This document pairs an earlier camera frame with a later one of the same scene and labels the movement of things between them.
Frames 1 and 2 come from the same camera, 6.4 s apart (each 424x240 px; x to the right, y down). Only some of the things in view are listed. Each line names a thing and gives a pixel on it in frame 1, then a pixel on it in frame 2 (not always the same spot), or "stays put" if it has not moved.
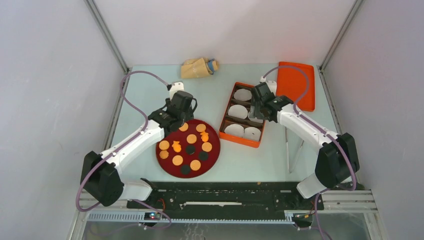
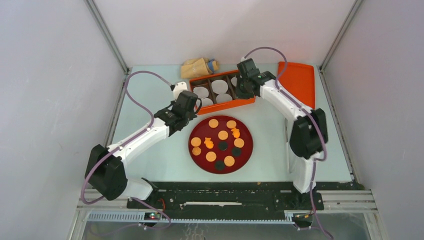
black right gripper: (255, 112) -> (244, 91)
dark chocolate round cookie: (190, 149) -> (223, 146)
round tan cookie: (191, 138) -> (223, 135)
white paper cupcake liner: (238, 111) -> (219, 86)
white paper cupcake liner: (256, 120) -> (223, 97)
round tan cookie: (200, 127) -> (231, 124)
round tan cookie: (177, 160) -> (211, 156)
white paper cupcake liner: (234, 130) -> (201, 92)
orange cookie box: (237, 125) -> (218, 92)
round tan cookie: (164, 145) -> (196, 141)
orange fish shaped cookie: (205, 136) -> (236, 132)
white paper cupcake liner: (252, 133) -> (207, 101)
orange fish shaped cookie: (176, 146) -> (208, 143)
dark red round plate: (191, 151) -> (220, 144)
